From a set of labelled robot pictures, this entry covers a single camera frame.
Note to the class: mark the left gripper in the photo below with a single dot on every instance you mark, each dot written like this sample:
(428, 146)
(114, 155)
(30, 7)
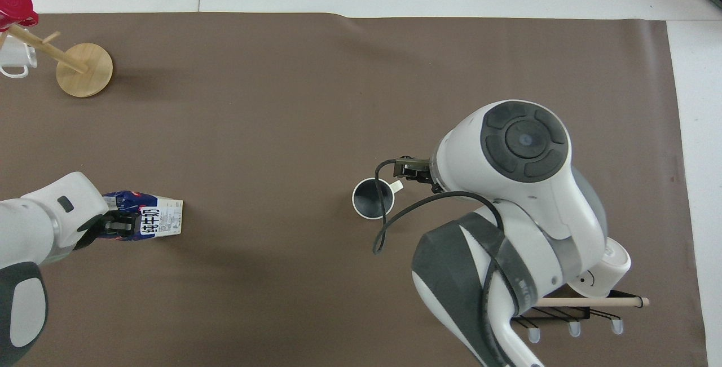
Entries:
(90, 233)

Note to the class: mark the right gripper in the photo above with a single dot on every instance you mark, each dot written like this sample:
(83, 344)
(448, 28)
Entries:
(416, 171)

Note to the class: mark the dark cup with white rim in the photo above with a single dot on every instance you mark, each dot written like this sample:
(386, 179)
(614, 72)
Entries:
(369, 199)

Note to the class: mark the blue white milk carton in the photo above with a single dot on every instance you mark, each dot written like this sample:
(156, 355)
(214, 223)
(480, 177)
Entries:
(161, 217)

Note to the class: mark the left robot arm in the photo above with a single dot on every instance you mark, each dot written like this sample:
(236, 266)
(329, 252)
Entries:
(31, 220)

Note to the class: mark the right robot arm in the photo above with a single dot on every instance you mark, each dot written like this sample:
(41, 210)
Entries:
(524, 226)

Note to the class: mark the red cup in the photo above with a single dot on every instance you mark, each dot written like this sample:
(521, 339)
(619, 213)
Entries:
(14, 1)

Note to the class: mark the wooden mug stand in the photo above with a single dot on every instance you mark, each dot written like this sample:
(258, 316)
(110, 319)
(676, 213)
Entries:
(84, 71)

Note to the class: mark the white mug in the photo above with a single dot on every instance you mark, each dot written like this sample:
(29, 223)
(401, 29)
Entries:
(17, 57)

